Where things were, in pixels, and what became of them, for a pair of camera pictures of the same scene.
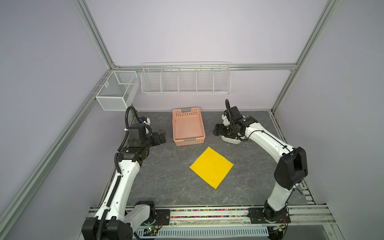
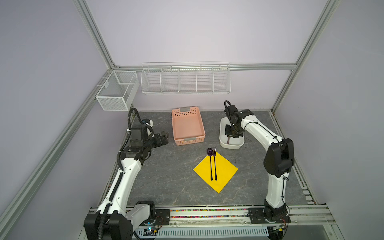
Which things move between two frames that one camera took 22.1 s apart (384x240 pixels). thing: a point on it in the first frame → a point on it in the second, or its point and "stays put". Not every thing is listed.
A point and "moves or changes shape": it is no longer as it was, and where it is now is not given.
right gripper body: (222, 130) → (230, 131)
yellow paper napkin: (212, 167) moves or changes shape
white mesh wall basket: (120, 91) stays put
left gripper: (157, 141) stays put
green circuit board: (150, 231) stays put
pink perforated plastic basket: (188, 128) stays put
